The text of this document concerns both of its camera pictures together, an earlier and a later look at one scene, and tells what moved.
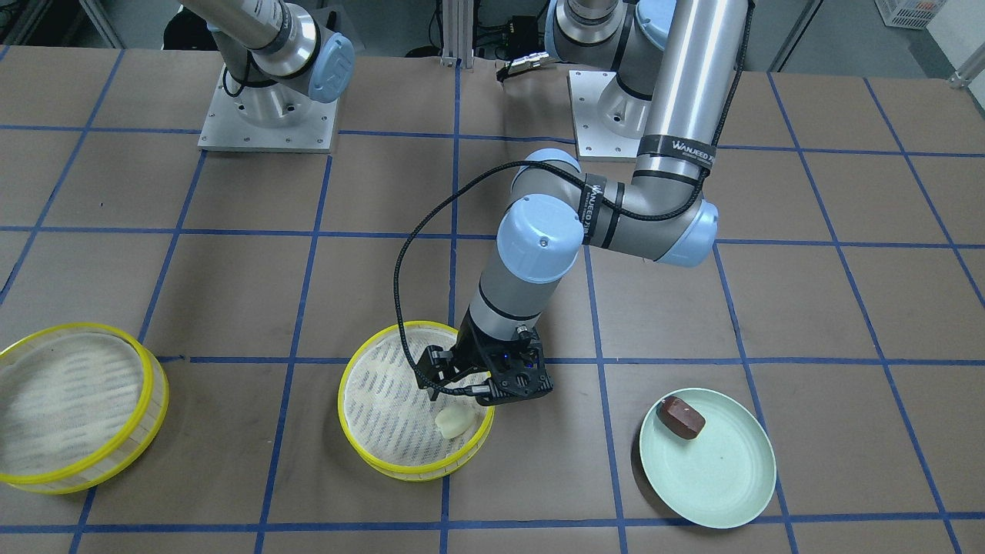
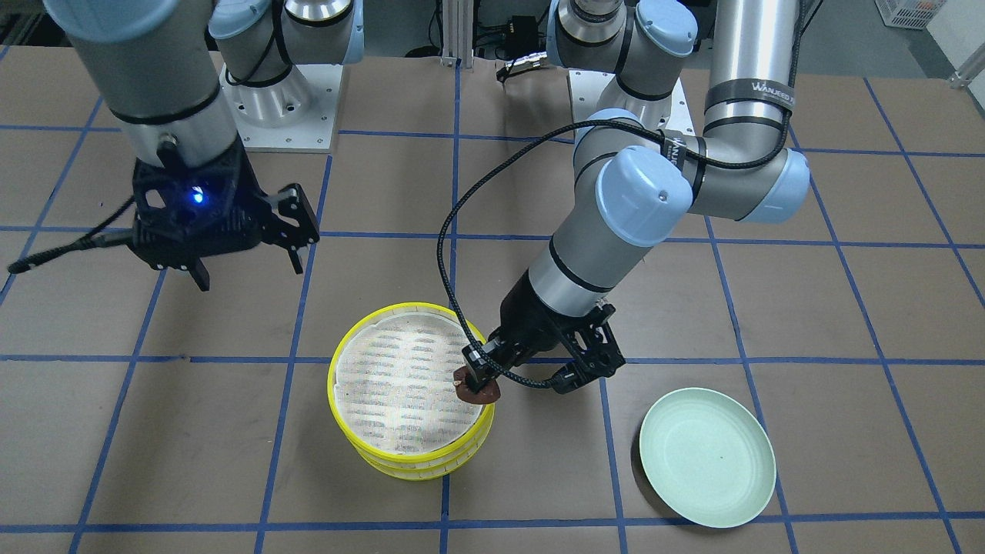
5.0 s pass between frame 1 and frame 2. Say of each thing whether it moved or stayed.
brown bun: moved
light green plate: stayed
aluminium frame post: stayed
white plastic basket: stayed
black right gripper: moved
